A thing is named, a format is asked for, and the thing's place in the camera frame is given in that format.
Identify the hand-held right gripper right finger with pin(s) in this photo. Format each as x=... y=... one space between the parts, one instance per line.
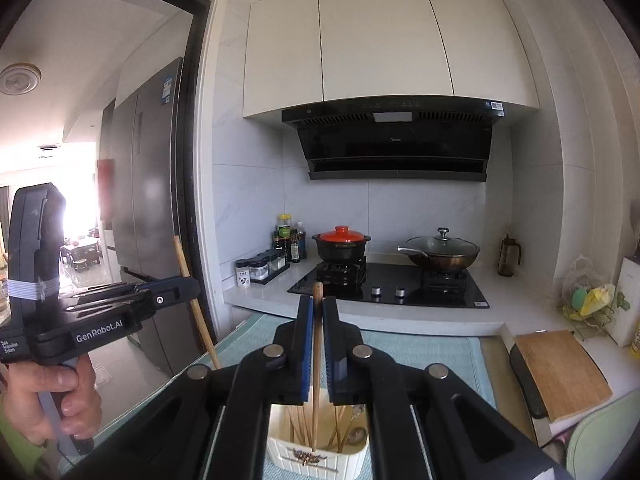
x=331 y=350

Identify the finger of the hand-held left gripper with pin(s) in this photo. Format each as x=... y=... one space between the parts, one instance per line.
x=175 y=291
x=130 y=307

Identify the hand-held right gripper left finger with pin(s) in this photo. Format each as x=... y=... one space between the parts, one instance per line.
x=306 y=350

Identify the single wooden chopstick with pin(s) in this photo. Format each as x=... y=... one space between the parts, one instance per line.
x=316 y=410

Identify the silver metal spoon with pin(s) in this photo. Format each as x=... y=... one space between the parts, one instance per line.
x=357 y=434

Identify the white ribbed utensil holder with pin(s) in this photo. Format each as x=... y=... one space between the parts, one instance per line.
x=320 y=460

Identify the person's left forearm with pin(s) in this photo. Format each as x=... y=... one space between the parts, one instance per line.
x=15 y=455

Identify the person's left hand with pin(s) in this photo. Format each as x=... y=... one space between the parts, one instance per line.
x=30 y=400

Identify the long wooden stick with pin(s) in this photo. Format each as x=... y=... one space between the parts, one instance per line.
x=197 y=310

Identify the dining table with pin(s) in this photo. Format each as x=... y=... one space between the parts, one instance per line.
x=82 y=252

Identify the black lid spice jar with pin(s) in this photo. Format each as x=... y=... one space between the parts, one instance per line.
x=258 y=269
x=275 y=261
x=242 y=275

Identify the black gas cooktop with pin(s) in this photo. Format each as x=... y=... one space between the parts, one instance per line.
x=390 y=287

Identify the teal woven mat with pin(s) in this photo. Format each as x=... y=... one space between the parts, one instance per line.
x=425 y=355

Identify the black clay pot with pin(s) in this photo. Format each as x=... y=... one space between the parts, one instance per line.
x=342 y=251

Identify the dark sauce bottle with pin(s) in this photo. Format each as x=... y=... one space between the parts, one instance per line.
x=298 y=245

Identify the grey refrigerator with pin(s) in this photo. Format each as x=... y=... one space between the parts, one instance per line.
x=150 y=185

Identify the red pot lid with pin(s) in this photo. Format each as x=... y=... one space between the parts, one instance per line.
x=341 y=234

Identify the green label sauce bottle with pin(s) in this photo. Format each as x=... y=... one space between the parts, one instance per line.
x=284 y=232

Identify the dark frying pan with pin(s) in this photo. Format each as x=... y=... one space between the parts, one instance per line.
x=442 y=256

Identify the glass pan lid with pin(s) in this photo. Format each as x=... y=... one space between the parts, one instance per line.
x=442 y=242

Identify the round ceiling fixture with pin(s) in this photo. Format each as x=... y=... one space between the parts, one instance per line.
x=19 y=79

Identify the brown glass pitcher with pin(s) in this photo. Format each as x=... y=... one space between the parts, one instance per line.
x=509 y=257

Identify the black range hood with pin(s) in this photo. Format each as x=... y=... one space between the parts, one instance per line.
x=395 y=145

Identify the wooden cutting board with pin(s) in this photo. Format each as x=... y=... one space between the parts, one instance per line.
x=565 y=375

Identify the pale green plastic object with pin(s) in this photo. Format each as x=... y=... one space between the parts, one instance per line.
x=605 y=440

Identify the white carton green print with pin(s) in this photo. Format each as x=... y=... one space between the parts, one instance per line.
x=627 y=300

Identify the red wall box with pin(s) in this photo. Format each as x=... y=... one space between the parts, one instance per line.
x=106 y=187

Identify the black door frame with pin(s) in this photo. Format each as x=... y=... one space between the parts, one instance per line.
x=197 y=160

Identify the white wall cabinet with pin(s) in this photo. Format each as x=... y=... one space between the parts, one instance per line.
x=380 y=40

